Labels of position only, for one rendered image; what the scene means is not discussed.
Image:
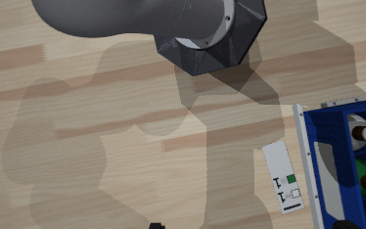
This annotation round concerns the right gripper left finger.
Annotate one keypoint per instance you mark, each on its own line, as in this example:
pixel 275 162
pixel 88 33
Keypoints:
pixel 156 226

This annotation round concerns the white paper pick list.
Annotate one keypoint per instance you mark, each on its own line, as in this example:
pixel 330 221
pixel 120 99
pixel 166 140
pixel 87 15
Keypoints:
pixel 282 177

